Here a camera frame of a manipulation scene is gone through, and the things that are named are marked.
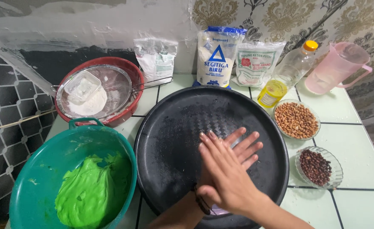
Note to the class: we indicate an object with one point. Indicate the person's left hand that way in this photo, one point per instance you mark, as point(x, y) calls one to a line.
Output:
point(249, 143)

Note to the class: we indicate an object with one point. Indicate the person's right hand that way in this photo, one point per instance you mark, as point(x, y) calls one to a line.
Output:
point(230, 181)

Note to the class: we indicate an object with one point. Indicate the glass bowl scalloped rim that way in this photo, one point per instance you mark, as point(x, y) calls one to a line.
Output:
point(277, 106)

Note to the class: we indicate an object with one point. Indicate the light brown peanuts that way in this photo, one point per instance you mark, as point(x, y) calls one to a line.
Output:
point(296, 120)

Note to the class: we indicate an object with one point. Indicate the black round tray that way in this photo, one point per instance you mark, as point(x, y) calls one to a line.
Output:
point(174, 143)

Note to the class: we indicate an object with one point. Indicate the dark red peanuts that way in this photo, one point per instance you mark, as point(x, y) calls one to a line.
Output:
point(315, 167)

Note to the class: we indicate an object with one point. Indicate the oil bottle with orange cap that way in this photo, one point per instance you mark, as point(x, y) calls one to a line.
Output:
point(285, 74)

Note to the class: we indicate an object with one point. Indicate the rice flour bag red label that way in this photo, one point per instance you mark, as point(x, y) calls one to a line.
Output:
point(255, 65)

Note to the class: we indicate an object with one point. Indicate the flour bag with blue triangle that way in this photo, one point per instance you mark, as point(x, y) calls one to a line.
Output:
point(217, 60)

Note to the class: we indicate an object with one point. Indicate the glass bowl ribbed rim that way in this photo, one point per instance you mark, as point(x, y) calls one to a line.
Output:
point(336, 165)

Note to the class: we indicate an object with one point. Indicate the pink plastic pitcher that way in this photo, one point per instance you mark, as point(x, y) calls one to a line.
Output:
point(333, 68)

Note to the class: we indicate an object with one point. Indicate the clear bag of white flour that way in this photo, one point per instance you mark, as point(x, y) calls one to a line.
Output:
point(156, 60)

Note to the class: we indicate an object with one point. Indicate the red plastic basin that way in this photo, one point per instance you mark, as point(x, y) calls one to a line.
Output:
point(133, 79)

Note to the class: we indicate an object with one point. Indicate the green dough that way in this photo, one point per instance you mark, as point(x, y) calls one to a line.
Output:
point(88, 194)

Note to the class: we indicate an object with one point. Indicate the metal mesh sieve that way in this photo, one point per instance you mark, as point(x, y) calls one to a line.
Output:
point(117, 86)

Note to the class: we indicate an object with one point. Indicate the white flour heap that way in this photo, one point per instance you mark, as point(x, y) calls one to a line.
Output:
point(93, 105)

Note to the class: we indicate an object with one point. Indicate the clear plastic container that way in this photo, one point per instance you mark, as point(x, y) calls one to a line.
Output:
point(82, 86)

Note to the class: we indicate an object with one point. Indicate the teal plastic basin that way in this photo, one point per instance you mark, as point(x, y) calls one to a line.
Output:
point(47, 165)

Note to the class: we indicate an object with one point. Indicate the thin wooden stick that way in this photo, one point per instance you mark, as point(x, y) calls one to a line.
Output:
point(15, 121)

